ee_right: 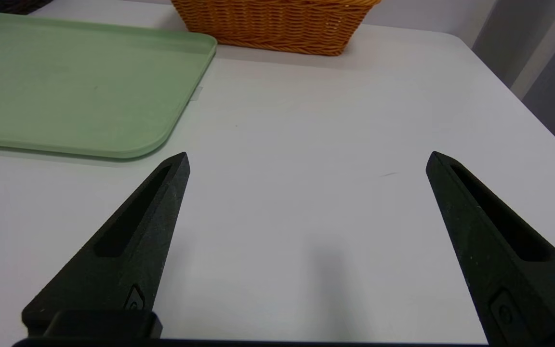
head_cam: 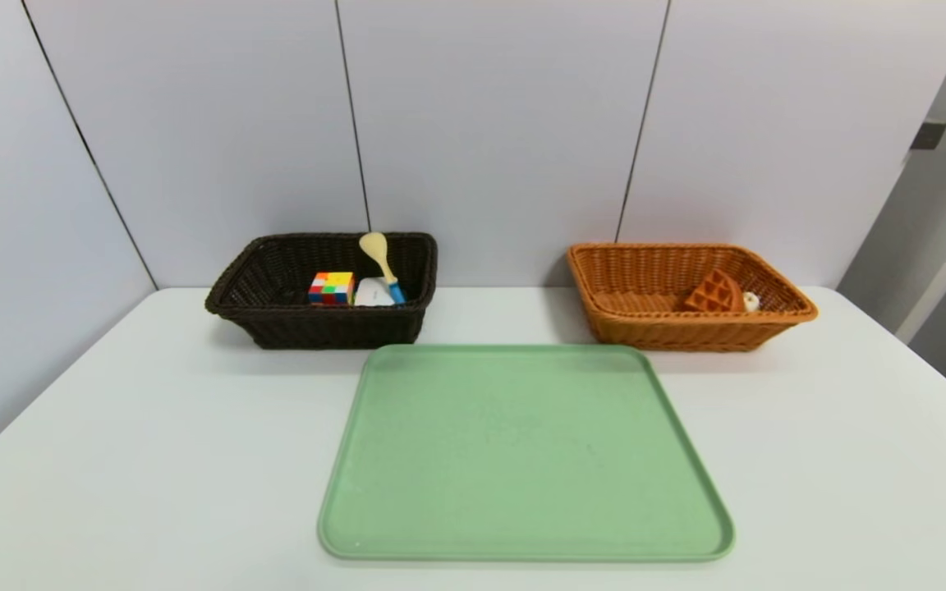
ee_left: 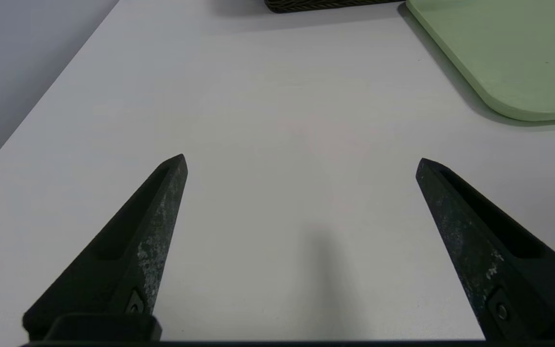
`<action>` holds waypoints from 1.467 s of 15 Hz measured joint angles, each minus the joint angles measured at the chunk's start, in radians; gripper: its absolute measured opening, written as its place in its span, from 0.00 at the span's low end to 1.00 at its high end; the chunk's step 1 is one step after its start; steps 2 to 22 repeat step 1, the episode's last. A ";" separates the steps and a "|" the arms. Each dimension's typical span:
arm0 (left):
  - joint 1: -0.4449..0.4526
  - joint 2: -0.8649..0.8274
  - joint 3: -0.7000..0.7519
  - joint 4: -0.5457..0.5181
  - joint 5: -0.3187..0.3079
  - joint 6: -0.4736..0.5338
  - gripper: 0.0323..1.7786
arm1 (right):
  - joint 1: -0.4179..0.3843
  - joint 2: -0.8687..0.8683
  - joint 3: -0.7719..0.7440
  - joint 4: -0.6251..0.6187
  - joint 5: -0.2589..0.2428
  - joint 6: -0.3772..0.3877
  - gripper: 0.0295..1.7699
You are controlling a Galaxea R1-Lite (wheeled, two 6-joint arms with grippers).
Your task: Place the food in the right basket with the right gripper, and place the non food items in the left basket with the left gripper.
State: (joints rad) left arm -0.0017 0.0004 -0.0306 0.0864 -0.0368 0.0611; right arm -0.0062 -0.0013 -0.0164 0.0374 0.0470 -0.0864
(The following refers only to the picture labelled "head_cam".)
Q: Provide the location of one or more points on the orange wicker basket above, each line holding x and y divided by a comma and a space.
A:
645, 328

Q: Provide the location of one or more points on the dark brown wicker basket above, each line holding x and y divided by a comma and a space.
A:
317, 328

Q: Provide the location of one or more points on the toy waffle slice with fruit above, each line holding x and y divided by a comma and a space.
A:
715, 293

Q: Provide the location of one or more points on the dark grey wall bracket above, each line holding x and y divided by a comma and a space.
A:
929, 135

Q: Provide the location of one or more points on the white oblong case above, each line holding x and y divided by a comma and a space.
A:
373, 293

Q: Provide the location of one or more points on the light green plastic tray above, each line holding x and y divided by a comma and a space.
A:
522, 460

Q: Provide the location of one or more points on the multicoloured puzzle cube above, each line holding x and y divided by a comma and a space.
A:
332, 288

